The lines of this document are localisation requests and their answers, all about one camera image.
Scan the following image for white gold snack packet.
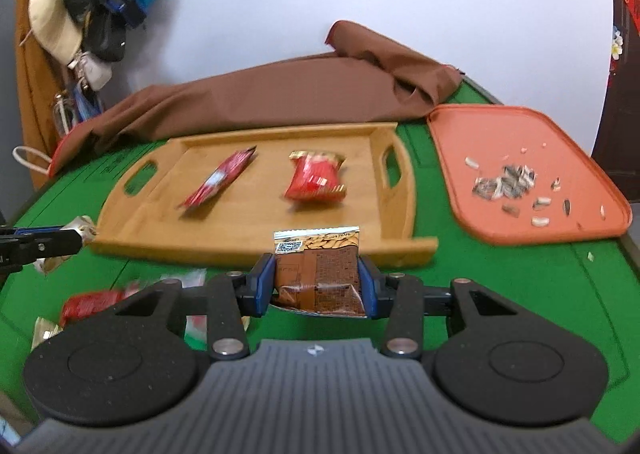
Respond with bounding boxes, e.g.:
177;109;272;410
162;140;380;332
34;215;98;275

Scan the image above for red snack bar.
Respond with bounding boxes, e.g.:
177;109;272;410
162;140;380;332
58;290;125;327

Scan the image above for brown chocolate cake packet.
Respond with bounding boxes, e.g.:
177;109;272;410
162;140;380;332
271;226;366;318

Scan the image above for long red snack stick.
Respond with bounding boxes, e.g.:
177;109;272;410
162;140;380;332
179;146;256;210

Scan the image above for red pistachio packet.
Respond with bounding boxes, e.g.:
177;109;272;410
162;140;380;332
283;151;347;203

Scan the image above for wooden serving tray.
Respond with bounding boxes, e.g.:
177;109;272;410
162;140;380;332
90;122;438;269

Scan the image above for pile of sunflower seeds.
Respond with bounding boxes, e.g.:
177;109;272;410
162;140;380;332
447;142;626;245

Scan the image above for orange plastic tray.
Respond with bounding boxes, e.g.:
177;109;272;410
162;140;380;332
426;104;632;246

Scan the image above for brown hanging coat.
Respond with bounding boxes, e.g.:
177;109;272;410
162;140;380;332
14;0;64;157

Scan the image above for white small handbag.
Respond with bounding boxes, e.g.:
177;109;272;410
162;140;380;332
67;52;113;92

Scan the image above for brown cloth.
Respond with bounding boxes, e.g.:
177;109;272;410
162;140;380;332
49;20;462;175

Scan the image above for black hanging bag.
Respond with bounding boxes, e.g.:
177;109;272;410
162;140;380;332
63;0;126;64

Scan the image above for cream hat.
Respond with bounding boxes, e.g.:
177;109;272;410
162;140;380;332
28;0;82;66

